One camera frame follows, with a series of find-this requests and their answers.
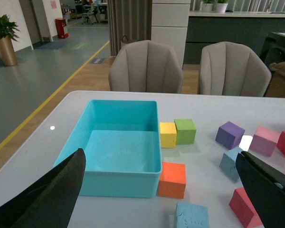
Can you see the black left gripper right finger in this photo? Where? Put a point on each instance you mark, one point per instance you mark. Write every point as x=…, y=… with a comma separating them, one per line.
x=265, y=187

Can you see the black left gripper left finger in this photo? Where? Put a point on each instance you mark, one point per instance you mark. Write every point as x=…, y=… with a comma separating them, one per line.
x=49, y=202

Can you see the light blue foam cube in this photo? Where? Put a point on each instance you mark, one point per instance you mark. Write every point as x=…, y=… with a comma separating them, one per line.
x=191, y=216
x=228, y=163

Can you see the red foam cube front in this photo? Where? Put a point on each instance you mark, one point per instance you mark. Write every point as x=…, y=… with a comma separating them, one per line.
x=242, y=207

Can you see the pink foam cube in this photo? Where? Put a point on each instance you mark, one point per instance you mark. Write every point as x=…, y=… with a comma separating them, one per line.
x=264, y=141

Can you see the purple foam cube far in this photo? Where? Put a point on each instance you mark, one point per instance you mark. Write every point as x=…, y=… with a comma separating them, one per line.
x=229, y=135

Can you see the turquoise plastic bin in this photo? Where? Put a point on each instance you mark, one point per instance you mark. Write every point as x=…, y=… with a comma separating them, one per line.
x=121, y=142

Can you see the orange foam cube left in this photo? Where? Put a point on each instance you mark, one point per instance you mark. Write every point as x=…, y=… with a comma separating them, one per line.
x=172, y=182

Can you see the green foam cube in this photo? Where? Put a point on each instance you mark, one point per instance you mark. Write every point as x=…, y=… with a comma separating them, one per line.
x=186, y=131

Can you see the yellow foam cube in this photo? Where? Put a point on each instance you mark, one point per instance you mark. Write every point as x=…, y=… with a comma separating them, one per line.
x=168, y=134

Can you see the grey chair right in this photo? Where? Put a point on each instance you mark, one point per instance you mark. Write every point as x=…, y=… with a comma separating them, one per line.
x=232, y=69

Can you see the grey chair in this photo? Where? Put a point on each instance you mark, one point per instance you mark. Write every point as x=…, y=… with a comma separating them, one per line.
x=232, y=69
x=146, y=66

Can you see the dark appliance right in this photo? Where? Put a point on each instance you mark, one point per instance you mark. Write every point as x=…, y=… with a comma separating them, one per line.
x=273, y=50

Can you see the dark counter with white top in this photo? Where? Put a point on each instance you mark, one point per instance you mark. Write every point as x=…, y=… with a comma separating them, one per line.
x=249, y=29

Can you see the grey chair left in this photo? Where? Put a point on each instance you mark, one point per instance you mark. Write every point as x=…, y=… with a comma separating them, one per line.
x=146, y=66

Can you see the potted plant gold pot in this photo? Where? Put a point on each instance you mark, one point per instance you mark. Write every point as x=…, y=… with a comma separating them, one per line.
x=8, y=31

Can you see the red box on floor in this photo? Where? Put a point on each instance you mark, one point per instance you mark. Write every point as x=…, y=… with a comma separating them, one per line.
x=61, y=27

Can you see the white potted plant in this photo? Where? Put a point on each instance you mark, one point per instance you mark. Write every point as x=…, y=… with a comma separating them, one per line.
x=218, y=6

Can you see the white drawer cabinet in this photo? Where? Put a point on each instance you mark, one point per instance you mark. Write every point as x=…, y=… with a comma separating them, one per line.
x=169, y=24

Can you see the grey curtain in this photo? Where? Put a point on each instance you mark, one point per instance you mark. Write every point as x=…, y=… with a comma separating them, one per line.
x=130, y=18

